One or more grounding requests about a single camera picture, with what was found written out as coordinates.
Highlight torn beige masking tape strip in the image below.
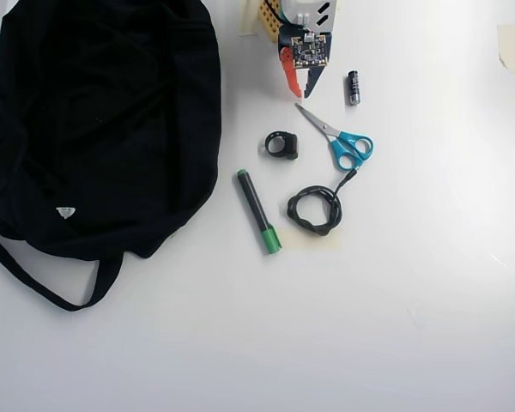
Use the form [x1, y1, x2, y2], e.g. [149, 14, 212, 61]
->
[496, 24, 515, 76]

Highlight black ring strap gadget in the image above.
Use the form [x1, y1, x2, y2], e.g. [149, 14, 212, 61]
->
[264, 130, 300, 161]

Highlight blue handled scissors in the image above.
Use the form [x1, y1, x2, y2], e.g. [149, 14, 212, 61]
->
[294, 102, 374, 173]

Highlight beige masking tape rectangle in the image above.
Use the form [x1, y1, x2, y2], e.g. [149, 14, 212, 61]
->
[278, 227, 342, 251]

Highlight black cylindrical battery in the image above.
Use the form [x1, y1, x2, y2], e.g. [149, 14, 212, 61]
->
[346, 70, 362, 106]

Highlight black marker with green cap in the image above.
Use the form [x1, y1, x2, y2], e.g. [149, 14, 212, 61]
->
[235, 168, 283, 256]

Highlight camera circuit board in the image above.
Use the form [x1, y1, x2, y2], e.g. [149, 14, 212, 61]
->
[290, 34, 330, 69]

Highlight thin black camera cable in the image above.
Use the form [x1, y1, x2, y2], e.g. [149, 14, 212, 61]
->
[264, 0, 310, 35]

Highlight yellow perforated block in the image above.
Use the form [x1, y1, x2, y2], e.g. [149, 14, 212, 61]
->
[257, 0, 282, 44]

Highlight black fabric bag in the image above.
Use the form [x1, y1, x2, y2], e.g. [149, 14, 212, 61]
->
[0, 0, 223, 313]

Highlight navy gripper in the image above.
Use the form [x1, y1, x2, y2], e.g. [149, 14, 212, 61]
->
[277, 23, 332, 99]

